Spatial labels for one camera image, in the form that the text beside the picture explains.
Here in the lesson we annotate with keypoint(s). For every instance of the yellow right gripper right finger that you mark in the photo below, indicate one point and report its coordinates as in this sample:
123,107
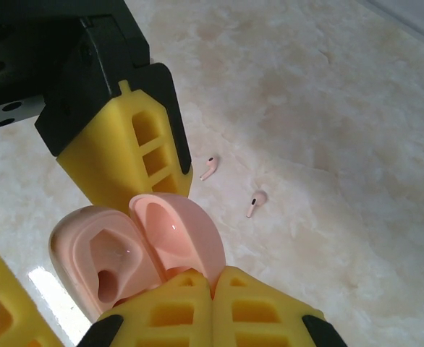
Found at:
291,315

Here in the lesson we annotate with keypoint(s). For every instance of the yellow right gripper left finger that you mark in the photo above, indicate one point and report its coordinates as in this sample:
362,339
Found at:
143,314

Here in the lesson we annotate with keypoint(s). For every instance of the pink earbud charging case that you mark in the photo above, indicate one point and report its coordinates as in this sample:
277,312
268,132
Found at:
186,231

